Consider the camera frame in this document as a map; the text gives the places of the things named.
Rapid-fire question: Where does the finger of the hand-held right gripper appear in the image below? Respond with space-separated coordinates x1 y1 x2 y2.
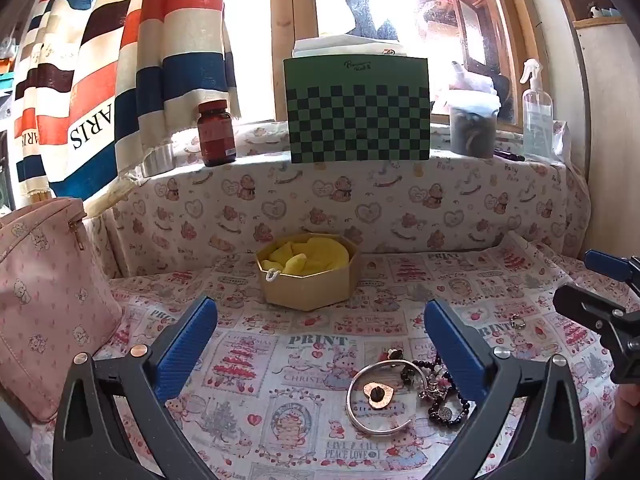
552 284 640 347
584 249 640 285

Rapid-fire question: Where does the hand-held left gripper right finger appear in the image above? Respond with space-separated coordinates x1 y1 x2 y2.
424 299 591 480

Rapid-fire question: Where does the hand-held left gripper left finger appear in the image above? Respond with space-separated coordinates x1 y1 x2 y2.
51 295 218 480

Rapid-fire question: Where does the black bead necklace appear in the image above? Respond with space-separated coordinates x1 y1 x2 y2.
400 352 473 428

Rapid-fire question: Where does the silver charm bracelet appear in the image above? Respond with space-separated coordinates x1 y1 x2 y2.
417 367 453 403

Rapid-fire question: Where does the octagonal cardboard box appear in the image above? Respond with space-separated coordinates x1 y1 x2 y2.
256 232 362 313

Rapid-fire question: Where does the person's right hand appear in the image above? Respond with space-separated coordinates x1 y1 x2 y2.
614 385 640 435

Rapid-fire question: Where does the copper heart pendant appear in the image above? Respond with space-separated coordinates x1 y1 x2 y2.
362 381 396 406

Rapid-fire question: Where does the strawberry-print tablecloth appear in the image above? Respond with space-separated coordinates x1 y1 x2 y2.
30 232 626 480

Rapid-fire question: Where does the silver bangle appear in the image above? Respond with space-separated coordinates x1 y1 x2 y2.
346 360 432 435

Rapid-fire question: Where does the white packet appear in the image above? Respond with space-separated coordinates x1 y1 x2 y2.
550 120 572 166

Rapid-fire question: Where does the pink bear-print backpack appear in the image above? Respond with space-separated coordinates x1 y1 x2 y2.
0 197 123 423

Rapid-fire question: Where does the bear-print cloth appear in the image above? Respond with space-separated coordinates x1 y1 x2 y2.
107 120 591 281

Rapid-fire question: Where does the yellow cloth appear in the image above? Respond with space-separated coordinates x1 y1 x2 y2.
265 237 351 276

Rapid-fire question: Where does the clear spray bottle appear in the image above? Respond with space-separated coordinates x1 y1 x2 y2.
519 59 555 163

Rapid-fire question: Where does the clear jar with dark contents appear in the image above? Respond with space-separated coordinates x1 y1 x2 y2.
449 92 501 158

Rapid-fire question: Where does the red-brown pill bottle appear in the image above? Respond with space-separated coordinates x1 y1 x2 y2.
197 100 237 167

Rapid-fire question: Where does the white plastic bag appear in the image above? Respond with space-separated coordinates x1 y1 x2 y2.
447 60 502 111

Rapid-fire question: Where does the green checkered board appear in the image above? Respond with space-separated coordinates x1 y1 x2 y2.
283 55 432 164

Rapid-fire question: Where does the striped curtain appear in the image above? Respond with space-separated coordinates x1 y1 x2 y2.
12 0 241 211

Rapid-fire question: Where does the wooden window frame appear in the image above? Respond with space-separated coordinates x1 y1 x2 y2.
270 0 546 126

